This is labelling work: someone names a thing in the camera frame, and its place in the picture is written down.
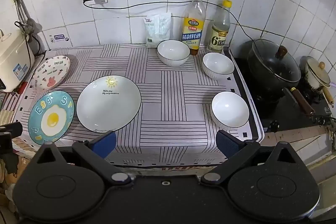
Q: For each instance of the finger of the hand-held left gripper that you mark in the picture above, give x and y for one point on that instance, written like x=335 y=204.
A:
x=11 y=129

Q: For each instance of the cooking wine bottle yellow label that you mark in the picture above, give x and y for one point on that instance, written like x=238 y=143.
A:
x=193 y=29

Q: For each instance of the white rice cooker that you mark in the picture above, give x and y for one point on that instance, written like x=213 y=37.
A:
x=13 y=61

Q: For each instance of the black stove knob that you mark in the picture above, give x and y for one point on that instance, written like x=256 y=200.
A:
x=274 y=126

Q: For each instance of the cream enamel pot with lid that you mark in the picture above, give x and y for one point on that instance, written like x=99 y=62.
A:
x=316 y=73

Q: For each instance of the white ribbed bowl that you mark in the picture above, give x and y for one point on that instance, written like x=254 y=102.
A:
x=173 y=52
x=218 y=65
x=230 y=109

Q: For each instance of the large white sun print plate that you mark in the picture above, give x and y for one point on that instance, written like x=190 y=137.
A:
x=109 y=106

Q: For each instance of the white plastic packet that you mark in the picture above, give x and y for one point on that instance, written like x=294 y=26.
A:
x=157 y=29

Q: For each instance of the small wall sticker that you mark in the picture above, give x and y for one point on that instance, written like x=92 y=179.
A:
x=61 y=38

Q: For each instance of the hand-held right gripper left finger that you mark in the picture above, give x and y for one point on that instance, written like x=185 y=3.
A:
x=106 y=141

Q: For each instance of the blue fried egg plate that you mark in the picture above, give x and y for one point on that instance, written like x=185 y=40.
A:
x=52 y=119

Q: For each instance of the black pot with glass lid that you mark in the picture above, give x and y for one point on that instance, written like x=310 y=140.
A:
x=273 y=64

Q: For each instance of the striped table cover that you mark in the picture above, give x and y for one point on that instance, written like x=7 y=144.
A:
x=170 y=98

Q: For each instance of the black gas stove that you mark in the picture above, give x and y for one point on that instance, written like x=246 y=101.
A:
x=275 y=111

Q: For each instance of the clear vinegar bottle yellow cap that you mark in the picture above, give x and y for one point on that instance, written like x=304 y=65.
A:
x=219 y=35

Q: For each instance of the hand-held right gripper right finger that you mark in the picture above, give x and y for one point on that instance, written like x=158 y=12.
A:
x=227 y=144

